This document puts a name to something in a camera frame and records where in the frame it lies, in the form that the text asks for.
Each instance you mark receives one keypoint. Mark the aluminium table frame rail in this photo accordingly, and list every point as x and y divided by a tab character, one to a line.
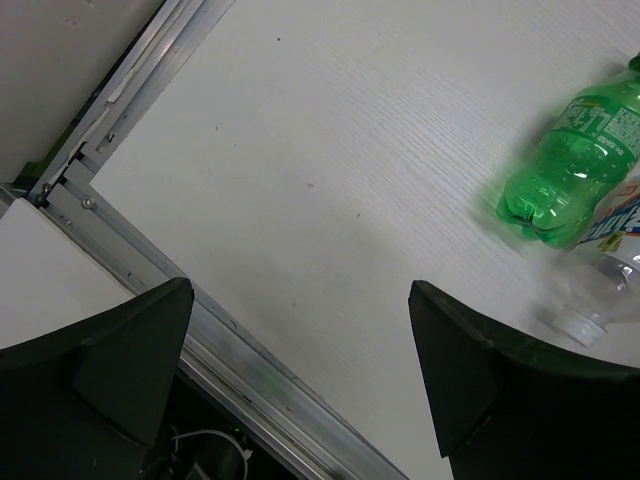
220	356

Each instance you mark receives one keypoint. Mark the white zip tie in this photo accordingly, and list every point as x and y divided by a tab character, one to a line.
209	454

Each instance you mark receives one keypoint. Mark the clear labelled plastic bottle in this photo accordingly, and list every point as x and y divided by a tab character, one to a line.
595	284

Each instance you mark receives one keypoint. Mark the green plastic bottle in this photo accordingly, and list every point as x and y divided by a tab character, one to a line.
588	151

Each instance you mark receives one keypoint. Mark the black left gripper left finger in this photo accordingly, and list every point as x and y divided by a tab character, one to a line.
87	401

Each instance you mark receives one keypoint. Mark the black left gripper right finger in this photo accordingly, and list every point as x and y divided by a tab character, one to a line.
506	405

